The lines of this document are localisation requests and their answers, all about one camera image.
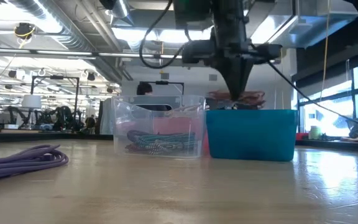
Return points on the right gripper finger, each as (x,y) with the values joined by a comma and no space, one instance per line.
(242,76)
(230,76)

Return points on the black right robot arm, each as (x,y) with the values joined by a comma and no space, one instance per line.
(228,18)

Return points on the black background robot arm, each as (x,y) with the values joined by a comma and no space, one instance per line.
(62,116)
(14,113)

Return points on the teal plastic bin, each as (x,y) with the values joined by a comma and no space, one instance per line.
(250,137)

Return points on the pink plastic bin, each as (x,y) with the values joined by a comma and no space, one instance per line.
(172,126)

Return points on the red box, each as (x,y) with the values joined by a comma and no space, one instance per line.
(302,136)

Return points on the person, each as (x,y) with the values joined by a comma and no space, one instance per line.
(90,122)
(144,88)

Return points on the pale green roll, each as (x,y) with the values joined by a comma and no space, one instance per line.
(315,133)

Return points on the black office desk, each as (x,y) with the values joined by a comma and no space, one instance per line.
(328,144)

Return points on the clear plastic bin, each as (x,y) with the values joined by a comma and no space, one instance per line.
(120,130)

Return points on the ceiling light bar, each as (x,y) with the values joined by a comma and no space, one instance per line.
(64,53)

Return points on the white table lamp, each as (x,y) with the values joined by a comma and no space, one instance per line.
(31,101)

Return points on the black work table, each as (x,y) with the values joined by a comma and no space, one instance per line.
(26,135)

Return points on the grey square wall vent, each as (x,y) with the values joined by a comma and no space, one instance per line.
(164,76)
(213,77)

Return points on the metal ceiling duct box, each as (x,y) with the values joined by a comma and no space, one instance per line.
(322,25)

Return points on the silver ventilation duct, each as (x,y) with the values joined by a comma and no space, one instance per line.
(70,31)

